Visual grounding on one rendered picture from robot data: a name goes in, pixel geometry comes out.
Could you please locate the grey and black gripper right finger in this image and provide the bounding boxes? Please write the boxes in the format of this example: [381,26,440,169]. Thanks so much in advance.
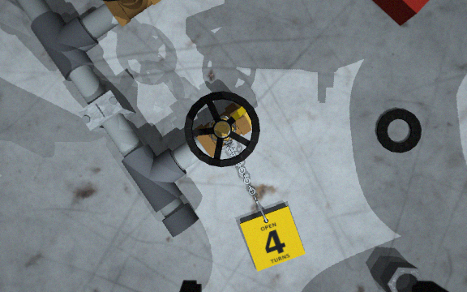
[412,281,448,292]

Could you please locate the yellow tag on silver chain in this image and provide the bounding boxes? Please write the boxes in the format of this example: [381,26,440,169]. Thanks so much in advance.
[236,162,306,271]

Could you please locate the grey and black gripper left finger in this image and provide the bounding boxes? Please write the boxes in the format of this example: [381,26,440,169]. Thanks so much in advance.
[179,280,202,292]

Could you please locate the dark red rectangular block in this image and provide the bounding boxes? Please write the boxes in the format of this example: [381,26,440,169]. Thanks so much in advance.
[372,0,429,26]

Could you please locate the black flat ring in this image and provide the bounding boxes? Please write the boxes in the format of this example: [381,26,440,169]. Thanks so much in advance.
[376,109,422,153]

